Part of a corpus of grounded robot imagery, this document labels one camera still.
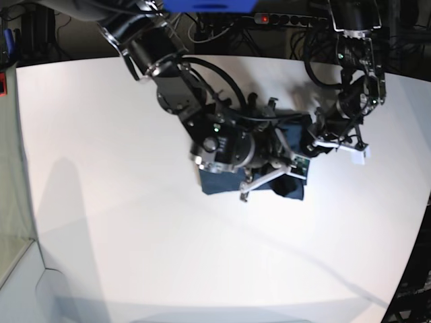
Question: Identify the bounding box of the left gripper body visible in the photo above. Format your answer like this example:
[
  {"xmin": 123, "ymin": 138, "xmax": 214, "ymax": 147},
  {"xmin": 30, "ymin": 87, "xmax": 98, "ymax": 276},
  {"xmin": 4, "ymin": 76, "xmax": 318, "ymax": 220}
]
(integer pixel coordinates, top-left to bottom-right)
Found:
[{"xmin": 307, "ymin": 108, "xmax": 370, "ymax": 165}]

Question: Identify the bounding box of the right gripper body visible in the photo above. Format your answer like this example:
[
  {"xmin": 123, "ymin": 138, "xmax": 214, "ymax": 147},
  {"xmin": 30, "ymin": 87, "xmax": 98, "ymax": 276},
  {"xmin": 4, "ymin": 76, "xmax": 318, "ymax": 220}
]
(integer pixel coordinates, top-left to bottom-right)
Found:
[{"xmin": 238, "ymin": 98, "xmax": 310, "ymax": 202}]

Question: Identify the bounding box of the dark blue t-shirt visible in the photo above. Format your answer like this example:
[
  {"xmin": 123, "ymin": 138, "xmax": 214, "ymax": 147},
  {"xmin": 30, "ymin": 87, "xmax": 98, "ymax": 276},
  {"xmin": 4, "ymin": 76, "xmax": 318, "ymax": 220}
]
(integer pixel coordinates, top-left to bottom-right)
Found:
[{"xmin": 197, "ymin": 112, "xmax": 314, "ymax": 202}]

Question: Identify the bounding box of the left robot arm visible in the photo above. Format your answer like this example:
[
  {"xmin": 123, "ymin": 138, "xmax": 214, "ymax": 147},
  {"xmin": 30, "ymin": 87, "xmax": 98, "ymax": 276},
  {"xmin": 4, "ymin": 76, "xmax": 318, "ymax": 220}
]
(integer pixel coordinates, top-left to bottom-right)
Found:
[{"xmin": 301, "ymin": 1, "xmax": 387, "ymax": 164}]

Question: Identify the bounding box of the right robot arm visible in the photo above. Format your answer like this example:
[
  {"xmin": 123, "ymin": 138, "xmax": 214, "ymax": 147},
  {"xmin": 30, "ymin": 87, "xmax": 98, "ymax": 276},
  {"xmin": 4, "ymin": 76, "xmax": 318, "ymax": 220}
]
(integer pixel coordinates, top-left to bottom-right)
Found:
[{"xmin": 44, "ymin": 1, "xmax": 310, "ymax": 201}]

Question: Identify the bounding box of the black power strip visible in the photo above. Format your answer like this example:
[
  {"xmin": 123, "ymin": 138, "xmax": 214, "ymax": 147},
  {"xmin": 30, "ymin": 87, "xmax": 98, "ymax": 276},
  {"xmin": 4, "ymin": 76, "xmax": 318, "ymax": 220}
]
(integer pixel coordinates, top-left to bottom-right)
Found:
[{"xmin": 253, "ymin": 13, "xmax": 327, "ymax": 28}]

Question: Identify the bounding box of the blue box at top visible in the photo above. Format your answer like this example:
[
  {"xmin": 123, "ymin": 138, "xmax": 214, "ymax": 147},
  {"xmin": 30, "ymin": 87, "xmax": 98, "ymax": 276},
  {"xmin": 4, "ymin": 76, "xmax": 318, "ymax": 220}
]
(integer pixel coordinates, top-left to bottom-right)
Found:
[{"xmin": 163, "ymin": 0, "xmax": 257, "ymax": 13}]

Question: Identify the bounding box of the red clamp at table edge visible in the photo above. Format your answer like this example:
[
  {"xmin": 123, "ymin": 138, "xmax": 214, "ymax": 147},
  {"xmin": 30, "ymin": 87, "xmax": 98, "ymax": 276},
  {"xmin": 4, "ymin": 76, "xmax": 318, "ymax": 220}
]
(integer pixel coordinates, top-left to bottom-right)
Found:
[{"xmin": 0, "ymin": 72, "xmax": 7, "ymax": 97}]

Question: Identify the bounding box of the blue object at left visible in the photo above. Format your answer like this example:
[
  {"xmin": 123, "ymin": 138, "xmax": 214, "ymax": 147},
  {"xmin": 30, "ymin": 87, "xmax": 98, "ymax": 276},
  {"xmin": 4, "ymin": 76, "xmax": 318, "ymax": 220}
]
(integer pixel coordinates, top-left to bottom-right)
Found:
[{"xmin": 3, "ymin": 28, "xmax": 15, "ymax": 57}]

